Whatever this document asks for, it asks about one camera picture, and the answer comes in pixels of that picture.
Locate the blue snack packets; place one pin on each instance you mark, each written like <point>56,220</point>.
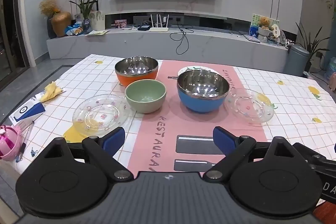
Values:
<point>74,29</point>

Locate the papers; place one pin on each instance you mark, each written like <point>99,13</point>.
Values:
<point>97,32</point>

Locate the white round hand fan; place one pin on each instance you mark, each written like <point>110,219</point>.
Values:
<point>275,29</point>

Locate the grey trash can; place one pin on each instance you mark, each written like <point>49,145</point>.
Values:
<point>296,61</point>

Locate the blue steel bowl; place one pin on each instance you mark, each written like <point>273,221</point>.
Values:
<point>199,106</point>

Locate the green ceramic bowl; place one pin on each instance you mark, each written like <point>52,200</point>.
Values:
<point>144,106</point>

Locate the dried flowers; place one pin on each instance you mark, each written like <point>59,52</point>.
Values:
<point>48,6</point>

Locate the blue binder clip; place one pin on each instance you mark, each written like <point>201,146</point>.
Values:
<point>34,152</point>

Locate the white router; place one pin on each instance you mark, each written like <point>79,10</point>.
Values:
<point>158,29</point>

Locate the white printed canister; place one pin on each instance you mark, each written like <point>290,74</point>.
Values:
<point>97,22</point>

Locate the black set-top box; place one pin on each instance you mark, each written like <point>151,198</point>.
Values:
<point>143,28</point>

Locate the yellow cloth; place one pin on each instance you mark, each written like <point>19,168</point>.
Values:
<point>50,92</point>

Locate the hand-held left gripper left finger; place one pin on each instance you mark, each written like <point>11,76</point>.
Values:
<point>114,138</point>

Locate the red clothing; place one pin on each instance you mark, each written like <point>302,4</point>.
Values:
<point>325,213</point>

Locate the decorative plate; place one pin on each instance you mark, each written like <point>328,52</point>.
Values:
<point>282,37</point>

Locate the long-leaf potted plant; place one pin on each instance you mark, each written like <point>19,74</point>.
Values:
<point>311,44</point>

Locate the pink photo card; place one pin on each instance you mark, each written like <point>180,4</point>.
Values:
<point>120,24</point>

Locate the white checked lemon tablecloth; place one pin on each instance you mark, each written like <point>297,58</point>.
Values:
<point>288,98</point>

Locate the dark vase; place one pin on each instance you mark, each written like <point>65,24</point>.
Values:
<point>50,28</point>

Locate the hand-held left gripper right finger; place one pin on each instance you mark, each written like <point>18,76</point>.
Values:
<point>223,138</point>

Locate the pen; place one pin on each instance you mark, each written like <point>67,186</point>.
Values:
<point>27,134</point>

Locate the white printed ceramic plate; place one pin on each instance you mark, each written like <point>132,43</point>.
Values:
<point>189,69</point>

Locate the gold vase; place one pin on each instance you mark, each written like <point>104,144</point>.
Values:
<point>61,24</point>

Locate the clear glass plate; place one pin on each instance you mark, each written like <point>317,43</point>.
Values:
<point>99,116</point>
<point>249,108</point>

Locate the large water bottle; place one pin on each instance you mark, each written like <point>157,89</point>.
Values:
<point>332,69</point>

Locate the pink toy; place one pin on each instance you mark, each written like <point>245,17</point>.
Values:
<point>9,145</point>

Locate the orange steel bowl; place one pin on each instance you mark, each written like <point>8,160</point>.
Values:
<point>123,79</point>

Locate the grey television cabinet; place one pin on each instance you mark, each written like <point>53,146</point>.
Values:
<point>131,44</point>

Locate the green plant in glass vase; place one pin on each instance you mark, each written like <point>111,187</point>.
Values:
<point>85,5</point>

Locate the book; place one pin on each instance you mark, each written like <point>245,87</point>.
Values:
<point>250,39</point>

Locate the green picture card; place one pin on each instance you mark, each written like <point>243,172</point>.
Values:
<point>253,20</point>

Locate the pink placemat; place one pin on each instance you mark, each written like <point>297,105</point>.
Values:
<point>168,124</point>

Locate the blue and white box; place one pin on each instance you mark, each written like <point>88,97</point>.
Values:
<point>26,111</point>

